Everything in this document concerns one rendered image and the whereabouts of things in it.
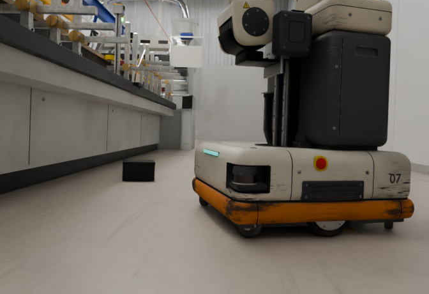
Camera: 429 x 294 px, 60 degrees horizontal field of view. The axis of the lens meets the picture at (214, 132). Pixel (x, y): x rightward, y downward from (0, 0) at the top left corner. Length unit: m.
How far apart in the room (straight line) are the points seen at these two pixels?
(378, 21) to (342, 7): 0.15
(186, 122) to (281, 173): 4.68
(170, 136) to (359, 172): 4.83
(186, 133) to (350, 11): 4.63
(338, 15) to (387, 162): 0.52
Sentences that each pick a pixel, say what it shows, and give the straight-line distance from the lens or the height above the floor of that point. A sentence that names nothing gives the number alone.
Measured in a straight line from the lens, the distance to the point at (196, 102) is 5.78.
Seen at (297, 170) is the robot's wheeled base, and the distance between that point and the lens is 1.20.
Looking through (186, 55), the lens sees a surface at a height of 1.45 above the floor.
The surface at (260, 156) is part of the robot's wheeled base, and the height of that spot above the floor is 0.26.
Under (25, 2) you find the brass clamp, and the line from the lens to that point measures 1.70.
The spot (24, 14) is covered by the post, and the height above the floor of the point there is 0.77.
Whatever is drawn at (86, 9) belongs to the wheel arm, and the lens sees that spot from 1.68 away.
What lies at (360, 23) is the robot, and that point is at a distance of 1.41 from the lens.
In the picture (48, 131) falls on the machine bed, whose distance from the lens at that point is 2.33.
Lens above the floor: 0.34
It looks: 1 degrees down
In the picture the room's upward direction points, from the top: 2 degrees clockwise
